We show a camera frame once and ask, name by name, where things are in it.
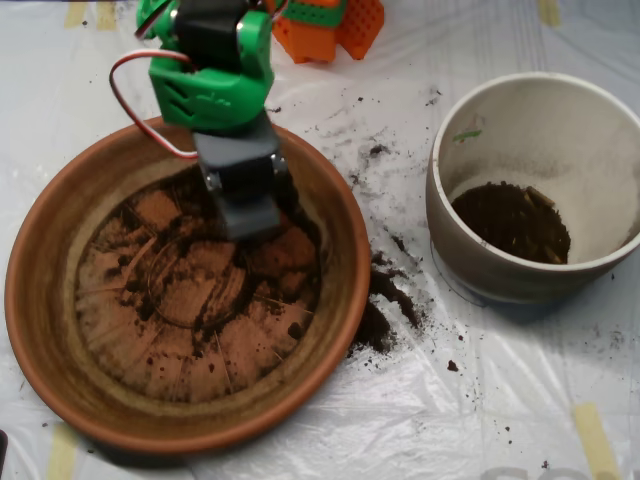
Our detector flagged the beige masking tape strip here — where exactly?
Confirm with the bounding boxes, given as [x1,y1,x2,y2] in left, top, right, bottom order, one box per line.
[571,402,621,480]
[46,423,80,480]
[63,0,89,29]
[95,0,119,32]
[538,0,562,27]

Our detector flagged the terracotta clay saucer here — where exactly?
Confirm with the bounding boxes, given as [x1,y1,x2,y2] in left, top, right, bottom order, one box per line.
[4,115,373,457]

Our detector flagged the white plastic cover sheet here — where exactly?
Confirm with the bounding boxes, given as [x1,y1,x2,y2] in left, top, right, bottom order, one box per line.
[0,0,640,480]

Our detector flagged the dark soil pile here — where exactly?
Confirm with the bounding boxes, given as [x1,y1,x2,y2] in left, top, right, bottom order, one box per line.
[107,167,326,359]

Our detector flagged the white ceramic pot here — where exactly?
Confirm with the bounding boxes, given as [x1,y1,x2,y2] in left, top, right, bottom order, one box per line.
[425,72,640,305]

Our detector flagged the spilled dark soil heap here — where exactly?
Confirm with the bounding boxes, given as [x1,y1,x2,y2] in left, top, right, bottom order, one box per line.
[344,249,426,361]

